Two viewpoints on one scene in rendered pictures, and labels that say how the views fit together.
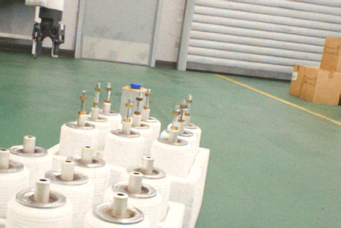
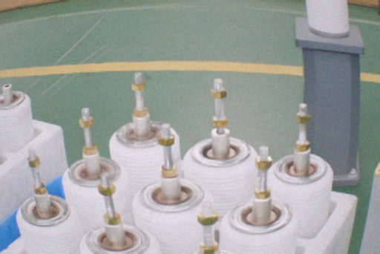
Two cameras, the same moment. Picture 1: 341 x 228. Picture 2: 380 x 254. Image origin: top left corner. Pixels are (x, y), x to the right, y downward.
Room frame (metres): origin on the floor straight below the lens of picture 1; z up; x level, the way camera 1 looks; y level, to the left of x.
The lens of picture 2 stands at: (1.67, -0.69, 0.69)
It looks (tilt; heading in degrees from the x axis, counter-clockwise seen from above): 26 degrees down; 110
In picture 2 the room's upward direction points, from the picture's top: 3 degrees counter-clockwise
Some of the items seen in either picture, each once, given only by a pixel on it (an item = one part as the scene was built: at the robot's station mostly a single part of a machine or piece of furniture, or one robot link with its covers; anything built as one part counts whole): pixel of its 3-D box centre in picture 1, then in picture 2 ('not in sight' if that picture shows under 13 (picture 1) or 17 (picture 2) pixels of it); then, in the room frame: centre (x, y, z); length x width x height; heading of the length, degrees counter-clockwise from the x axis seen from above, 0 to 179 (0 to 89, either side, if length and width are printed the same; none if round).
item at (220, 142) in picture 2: (94, 114); (220, 143); (1.42, 0.10, 0.26); 0.02 x 0.02 x 0.03
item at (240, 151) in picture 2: (94, 119); (220, 152); (1.42, 0.10, 0.25); 0.08 x 0.08 x 0.01
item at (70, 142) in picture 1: (76, 160); (148, 192); (1.30, 0.12, 0.16); 0.10 x 0.10 x 0.18
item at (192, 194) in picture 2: (136, 125); (171, 196); (1.39, -0.02, 0.25); 0.08 x 0.08 x 0.01
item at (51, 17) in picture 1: (49, 22); not in sight; (1.71, 0.29, 0.49); 0.08 x 0.08 x 0.09
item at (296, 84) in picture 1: (310, 81); not in sight; (5.26, -1.73, 0.15); 0.30 x 0.24 x 0.30; 98
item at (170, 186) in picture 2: (136, 121); (171, 186); (1.39, -0.02, 0.26); 0.02 x 0.02 x 0.03
